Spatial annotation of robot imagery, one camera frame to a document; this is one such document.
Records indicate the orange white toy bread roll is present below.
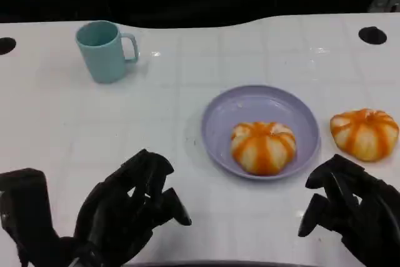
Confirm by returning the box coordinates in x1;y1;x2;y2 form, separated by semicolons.
230;121;297;176
329;108;399;163

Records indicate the pale green mug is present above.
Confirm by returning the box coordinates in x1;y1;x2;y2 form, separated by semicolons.
74;20;139;84

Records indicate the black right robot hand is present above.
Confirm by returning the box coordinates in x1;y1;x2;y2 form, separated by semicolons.
297;153;400;267

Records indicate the lilac plate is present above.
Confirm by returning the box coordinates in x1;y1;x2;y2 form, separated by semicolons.
201;84;322;181

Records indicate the black table cable hole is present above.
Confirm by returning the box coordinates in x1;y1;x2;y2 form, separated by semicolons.
0;37;17;56
358;26;388;45

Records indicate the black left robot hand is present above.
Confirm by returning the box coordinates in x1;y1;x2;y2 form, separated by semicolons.
74;149;193;267

